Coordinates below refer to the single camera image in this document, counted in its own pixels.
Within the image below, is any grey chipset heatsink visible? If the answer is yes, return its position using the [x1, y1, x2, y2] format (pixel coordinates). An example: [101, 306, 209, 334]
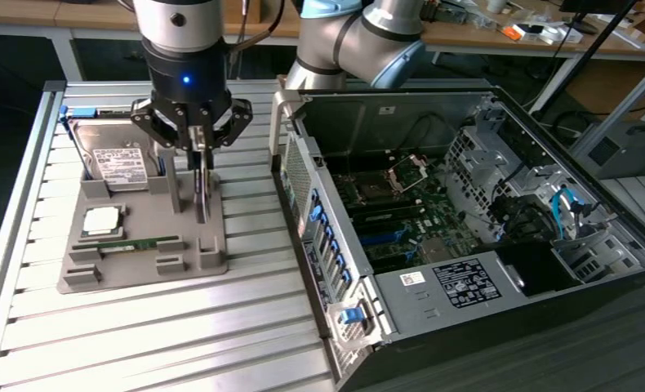
[416, 238, 449, 263]

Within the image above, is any green Dell motherboard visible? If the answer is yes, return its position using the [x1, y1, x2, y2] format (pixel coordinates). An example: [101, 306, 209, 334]
[329, 154, 497, 274]

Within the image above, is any black stand pole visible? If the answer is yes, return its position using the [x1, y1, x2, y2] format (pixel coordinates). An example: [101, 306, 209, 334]
[527, 0, 642, 115]

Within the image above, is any wooden desk with metal legs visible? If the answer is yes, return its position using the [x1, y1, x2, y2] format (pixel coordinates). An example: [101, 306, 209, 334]
[0, 0, 301, 82]

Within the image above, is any blue expansion slot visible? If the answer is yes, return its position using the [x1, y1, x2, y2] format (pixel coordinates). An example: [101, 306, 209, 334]
[360, 230, 411, 247]

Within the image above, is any black wire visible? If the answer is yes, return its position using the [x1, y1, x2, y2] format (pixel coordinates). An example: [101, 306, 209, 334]
[411, 114, 464, 154]

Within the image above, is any white small box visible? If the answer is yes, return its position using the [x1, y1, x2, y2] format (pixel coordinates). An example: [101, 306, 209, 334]
[528, 22, 583, 45]

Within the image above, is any perforated metal drive cage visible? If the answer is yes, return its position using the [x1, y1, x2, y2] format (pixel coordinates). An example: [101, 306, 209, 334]
[441, 122, 525, 197]

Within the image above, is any black RAM stick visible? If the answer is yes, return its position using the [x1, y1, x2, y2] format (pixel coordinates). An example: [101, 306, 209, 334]
[351, 205, 429, 225]

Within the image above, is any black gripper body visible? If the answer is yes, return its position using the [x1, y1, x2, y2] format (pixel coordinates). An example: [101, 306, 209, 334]
[138, 36, 232, 123]

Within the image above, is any silver CPU chip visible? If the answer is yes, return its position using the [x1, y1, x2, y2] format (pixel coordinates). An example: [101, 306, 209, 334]
[79, 207, 122, 237]

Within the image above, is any metal disk bay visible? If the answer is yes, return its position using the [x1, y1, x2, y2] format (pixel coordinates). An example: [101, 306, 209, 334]
[550, 228, 645, 285]

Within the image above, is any blue disk wire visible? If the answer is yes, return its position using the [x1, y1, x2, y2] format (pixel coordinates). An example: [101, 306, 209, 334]
[548, 185, 580, 243]

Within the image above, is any CPU socket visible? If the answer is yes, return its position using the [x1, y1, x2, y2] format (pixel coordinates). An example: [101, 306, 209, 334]
[349, 170, 404, 204]

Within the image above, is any grey computer tower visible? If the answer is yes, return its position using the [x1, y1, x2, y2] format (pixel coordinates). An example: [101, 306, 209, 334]
[570, 118, 645, 180]

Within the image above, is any silver hard disk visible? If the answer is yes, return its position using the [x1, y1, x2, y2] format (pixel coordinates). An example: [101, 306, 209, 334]
[69, 118, 157, 193]

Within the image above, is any black plastic drive cover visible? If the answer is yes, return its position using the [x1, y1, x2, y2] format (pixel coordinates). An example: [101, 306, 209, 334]
[493, 240, 583, 298]

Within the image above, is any graphics card with metal bracket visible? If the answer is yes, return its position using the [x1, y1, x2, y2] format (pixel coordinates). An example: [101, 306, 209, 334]
[186, 125, 218, 225]

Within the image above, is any grey power supply unit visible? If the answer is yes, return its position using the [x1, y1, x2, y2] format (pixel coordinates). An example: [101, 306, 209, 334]
[369, 249, 523, 334]

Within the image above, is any grey parts rack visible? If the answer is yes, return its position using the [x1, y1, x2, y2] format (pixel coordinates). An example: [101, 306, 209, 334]
[55, 136, 230, 295]

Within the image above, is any metal socket cover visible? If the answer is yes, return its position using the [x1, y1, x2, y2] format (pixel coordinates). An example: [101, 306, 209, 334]
[385, 153, 431, 193]

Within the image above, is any black monitor stand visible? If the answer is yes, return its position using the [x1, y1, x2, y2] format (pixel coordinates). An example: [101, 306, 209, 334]
[559, 0, 600, 34]

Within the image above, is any orange small box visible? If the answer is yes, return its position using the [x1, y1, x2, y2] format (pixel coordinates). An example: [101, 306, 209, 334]
[504, 23, 531, 42]

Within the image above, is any black open PC case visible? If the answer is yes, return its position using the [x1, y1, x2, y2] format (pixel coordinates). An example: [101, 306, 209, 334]
[270, 83, 645, 392]

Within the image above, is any green RAM stick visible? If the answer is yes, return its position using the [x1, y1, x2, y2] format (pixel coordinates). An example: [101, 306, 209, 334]
[85, 236, 180, 252]

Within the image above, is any wooden desk with clutter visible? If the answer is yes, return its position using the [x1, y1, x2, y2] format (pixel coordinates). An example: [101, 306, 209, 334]
[424, 0, 645, 114]

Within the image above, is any blue case latch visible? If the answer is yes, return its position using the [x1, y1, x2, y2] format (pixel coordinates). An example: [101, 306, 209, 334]
[336, 308, 364, 327]

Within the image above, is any blue disk caddy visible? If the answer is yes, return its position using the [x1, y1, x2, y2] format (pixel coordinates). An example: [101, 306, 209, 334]
[58, 105, 162, 184]

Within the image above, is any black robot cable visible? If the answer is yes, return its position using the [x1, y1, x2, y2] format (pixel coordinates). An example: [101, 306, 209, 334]
[226, 0, 286, 81]

